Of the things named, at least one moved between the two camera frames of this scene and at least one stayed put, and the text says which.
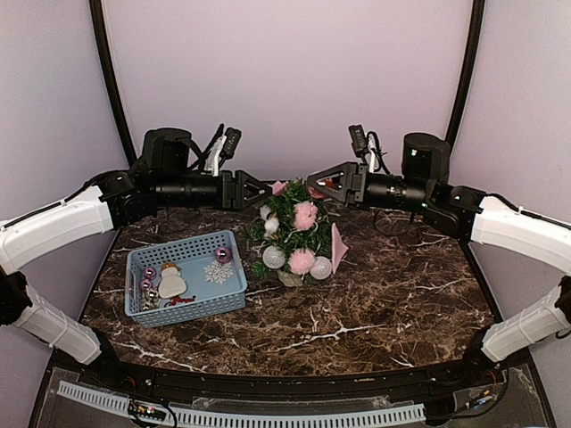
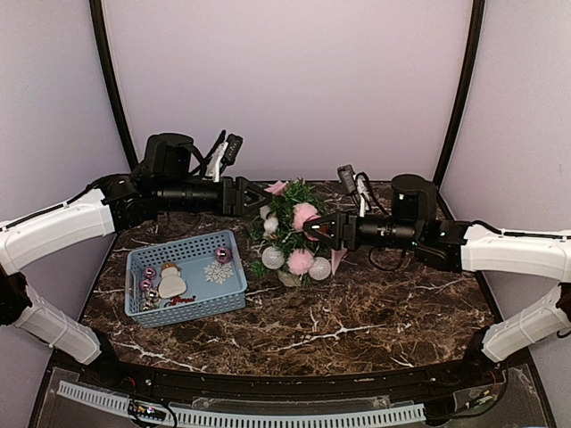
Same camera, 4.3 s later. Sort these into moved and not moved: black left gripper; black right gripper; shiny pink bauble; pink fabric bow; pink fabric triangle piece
Moved: black right gripper; shiny pink bauble
Not moved: black left gripper; pink fabric triangle piece; pink fabric bow
